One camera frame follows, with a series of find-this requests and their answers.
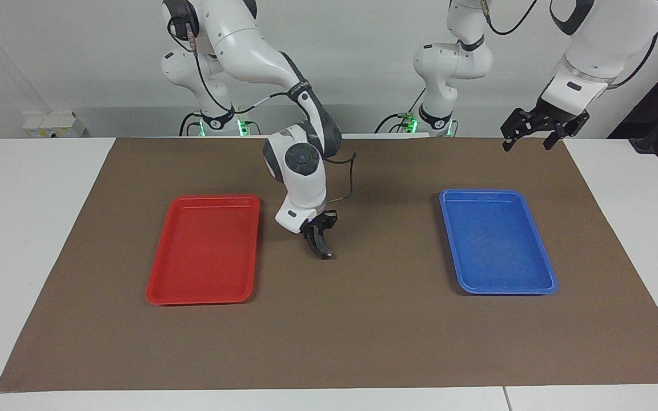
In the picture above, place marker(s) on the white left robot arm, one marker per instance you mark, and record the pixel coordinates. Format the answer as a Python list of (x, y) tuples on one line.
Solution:
[(597, 45)]

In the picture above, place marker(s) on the curved brake shoe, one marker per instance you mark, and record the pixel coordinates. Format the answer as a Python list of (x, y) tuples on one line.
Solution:
[(322, 244)]

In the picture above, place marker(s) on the blue plastic tray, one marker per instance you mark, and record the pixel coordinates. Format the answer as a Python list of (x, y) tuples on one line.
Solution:
[(494, 245)]

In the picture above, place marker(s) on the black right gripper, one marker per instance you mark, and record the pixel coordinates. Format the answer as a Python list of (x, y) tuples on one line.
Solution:
[(322, 220)]

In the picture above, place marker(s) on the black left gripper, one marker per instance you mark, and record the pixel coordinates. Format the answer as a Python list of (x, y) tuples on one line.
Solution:
[(552, 119)]

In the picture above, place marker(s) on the brown table mat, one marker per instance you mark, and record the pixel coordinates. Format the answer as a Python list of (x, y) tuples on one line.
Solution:
[(363, 331)]

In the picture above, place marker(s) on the grey brake pad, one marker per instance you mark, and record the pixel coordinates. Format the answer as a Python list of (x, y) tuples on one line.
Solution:
[(327, 256)]

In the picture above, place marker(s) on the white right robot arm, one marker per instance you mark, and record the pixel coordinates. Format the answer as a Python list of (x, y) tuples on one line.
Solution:
[(237, 40)]

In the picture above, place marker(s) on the red plastic tray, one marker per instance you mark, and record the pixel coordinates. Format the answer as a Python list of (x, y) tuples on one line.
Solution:
[(209, 251)]

